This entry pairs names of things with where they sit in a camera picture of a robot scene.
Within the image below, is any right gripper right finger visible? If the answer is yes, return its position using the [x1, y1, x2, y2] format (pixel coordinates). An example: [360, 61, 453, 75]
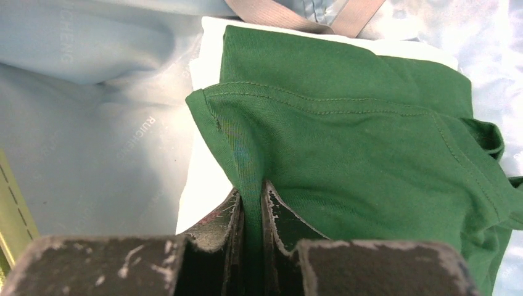
[261, 181, 479, 295]

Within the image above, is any white garment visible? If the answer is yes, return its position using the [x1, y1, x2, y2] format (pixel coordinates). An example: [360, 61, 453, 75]
[176, 17, 459, 234]

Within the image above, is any green garment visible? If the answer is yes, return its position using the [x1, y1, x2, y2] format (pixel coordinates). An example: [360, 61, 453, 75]
[186, 18, 522, 295]

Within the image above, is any green hard-shell suitcase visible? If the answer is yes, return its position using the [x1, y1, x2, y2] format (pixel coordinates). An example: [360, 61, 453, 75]
[1, 1, 522, 295]

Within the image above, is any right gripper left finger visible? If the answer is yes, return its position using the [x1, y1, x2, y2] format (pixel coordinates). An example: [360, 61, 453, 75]
[1, 190, 244, 295]

